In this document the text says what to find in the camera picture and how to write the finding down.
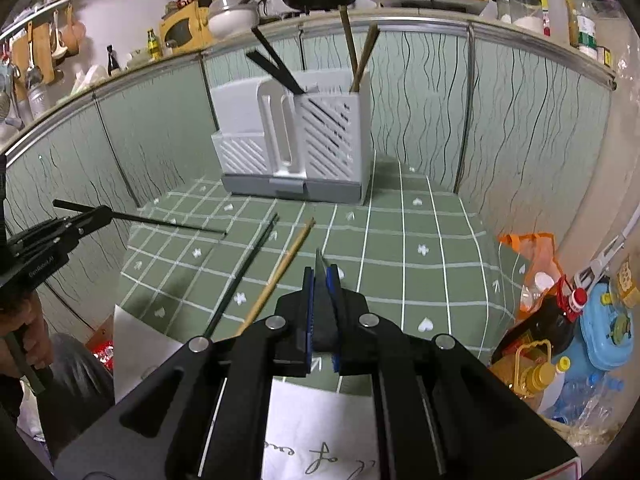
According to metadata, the wooden chopstick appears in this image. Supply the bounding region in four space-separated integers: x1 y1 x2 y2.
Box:
338 6 358 76
349 24 380 93
234 218 316 337

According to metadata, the person left hand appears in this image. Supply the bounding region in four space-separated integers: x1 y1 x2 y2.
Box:
0 292 53 378

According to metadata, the yellow cap oil bottle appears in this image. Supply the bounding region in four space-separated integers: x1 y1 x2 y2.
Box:
489 339 572 414

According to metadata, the red cap dark bottle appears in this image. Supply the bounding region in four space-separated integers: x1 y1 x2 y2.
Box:
490 274 588 364

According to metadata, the metal perforated utensil cup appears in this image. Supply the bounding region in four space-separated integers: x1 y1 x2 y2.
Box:
27 82 51 119

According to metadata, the green checked tablecloth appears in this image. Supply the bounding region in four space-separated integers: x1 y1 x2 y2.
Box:
117 156 532 396

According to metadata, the orange plastic bag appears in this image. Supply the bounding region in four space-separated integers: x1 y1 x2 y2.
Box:
499 232 564 324

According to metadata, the blue plastic toy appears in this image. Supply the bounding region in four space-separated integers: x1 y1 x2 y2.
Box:
562 278 634 386

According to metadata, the dark soy sauce bottle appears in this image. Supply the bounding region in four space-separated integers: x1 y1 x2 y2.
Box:
106 44 122 77

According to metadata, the yellow lid plastic jar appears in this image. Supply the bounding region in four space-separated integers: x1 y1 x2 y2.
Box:
612 255 640 309

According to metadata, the green glass bottle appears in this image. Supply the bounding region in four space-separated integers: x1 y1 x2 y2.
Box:
146 28 163 61

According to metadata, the yellow microwave oven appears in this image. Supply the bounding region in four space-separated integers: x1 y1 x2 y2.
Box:
160 1 214 54

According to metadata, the white grey utensil holder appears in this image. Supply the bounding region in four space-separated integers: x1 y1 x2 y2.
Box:
210 68 373 204

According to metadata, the white rice cooker pot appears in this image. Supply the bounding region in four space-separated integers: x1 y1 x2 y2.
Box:
207 0 259 41

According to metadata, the green label jar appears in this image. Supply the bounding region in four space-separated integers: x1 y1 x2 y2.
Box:
576 14 598 60

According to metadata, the white squeeze bottle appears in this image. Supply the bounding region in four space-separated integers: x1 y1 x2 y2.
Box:
548 0 570 46

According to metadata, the wooden cutting board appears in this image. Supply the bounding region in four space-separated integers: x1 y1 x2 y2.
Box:
371 0 490 15

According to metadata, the glass sugar jar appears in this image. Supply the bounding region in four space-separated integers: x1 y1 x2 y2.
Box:
496 0 548 35

